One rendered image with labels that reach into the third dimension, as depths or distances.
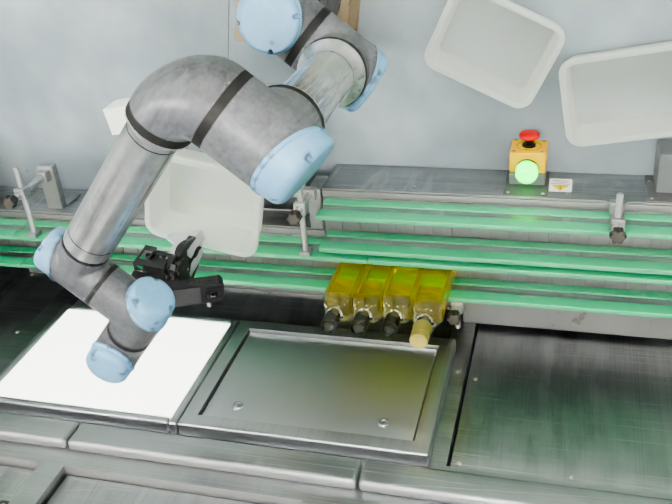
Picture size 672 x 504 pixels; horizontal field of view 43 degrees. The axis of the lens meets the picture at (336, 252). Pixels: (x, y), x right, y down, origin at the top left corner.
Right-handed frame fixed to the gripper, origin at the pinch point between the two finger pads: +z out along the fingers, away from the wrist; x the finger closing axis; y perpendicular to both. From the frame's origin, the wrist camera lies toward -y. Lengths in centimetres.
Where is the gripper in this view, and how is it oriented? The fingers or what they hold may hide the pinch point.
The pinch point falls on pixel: (202, 238)
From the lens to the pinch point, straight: 162.0
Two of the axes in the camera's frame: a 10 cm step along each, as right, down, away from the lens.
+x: -0.2, 7.7, 6.4
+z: 2.7, -6.2, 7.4
